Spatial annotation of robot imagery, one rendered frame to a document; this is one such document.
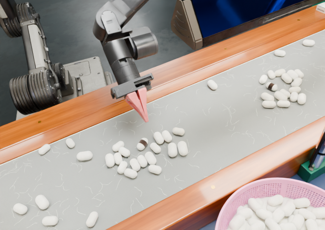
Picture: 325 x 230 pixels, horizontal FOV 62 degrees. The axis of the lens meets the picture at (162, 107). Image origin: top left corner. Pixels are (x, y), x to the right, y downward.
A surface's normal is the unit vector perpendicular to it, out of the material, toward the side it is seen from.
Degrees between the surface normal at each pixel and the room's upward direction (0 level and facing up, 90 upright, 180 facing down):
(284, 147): 0
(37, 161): 0
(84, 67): 0
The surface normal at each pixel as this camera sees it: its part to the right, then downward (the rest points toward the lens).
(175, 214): -0.11, -0.71
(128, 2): 0.51, -0.29
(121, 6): 0.31, -0.20
